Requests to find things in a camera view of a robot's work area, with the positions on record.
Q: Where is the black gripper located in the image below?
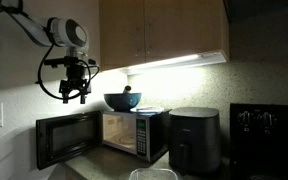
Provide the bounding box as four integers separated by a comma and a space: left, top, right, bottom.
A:
59, 63, 90, 104

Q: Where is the black microwave door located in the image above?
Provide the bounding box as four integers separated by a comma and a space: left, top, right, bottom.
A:
35, 111, 102, 170

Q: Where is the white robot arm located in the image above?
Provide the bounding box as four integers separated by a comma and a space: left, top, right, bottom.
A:
0, 0, 92, 104

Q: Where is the blue bowl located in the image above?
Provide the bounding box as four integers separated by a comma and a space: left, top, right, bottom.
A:
104, 93, 142, 112

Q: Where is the wooden upper cabinet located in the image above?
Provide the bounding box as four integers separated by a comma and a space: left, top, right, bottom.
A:
99, 0, 229, 70

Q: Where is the clear plastic container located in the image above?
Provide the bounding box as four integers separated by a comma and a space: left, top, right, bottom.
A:
128, 168, 178, 180

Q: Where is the black air fryer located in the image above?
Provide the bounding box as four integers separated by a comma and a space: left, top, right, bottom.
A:
169, 107, 221, 174

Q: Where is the black electric stove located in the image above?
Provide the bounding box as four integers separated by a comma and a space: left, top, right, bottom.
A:
230, 103, 288, 180

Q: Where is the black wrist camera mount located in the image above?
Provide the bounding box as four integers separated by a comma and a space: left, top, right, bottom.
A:
43, 56, 97, 68

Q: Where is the utensil handle in bowl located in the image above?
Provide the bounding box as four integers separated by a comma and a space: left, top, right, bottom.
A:
123, 85, 132, 94

